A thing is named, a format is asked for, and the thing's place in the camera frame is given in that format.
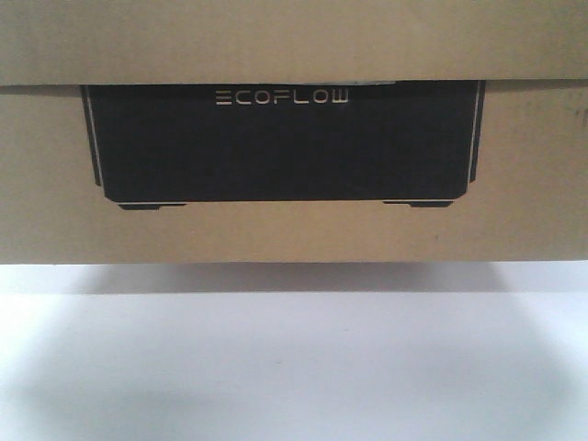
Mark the brown EcoFlow cardboard box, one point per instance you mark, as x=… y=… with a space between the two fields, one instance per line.
x=528 y=202

